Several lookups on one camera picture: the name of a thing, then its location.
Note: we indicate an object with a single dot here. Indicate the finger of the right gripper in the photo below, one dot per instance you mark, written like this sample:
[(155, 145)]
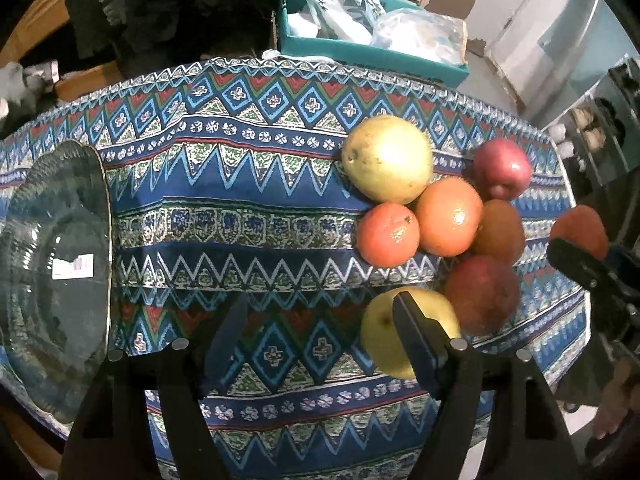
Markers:
[(616, 276)]

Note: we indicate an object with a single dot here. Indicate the person's right hand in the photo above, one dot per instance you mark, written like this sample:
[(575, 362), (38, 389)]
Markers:
[(619, 397)]

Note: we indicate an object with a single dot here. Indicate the blue patterned tablecloth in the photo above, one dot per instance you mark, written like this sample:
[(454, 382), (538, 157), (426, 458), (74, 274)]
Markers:
[(226, 175)]

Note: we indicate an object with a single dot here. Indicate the black hanging coat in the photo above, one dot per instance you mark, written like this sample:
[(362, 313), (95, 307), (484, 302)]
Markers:
[(143, 36)]

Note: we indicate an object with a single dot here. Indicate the pile of grey clothes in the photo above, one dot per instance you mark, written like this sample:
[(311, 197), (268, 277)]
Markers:
[(26, 92)]

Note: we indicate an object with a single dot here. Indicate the small tangerine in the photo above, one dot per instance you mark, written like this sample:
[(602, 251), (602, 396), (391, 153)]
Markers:
[(388, 235)]

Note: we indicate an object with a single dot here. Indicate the clear plastic bag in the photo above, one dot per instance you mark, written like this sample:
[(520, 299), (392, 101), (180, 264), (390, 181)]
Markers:
[(423, 34)]

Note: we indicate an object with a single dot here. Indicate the large orange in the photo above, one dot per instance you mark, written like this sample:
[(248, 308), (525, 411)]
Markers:
[(448, 213)]

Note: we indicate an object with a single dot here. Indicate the yellow apple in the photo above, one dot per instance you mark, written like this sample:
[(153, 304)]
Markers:
[(380, 339), (388, 160)]

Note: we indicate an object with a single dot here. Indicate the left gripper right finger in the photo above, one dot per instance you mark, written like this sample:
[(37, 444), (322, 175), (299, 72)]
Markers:
[(451, 372)]

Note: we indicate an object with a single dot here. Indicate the wooden drawer box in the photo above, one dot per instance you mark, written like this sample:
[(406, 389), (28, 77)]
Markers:
[(76, 84)]

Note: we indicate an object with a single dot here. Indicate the grey shoe rack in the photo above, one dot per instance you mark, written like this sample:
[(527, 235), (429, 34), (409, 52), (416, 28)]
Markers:
[(601, 129)]

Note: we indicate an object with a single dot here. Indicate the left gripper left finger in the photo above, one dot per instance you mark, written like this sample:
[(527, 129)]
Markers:
[(190, 368)]

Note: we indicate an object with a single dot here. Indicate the dark red apple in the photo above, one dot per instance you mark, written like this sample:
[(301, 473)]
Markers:
[(484, 292)]

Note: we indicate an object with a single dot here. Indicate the dark glass bowl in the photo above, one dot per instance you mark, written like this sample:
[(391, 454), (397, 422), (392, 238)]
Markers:
[(56, 278)]

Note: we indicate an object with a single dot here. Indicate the small orange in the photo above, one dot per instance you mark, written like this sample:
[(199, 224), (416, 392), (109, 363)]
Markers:
[(583, 227)]

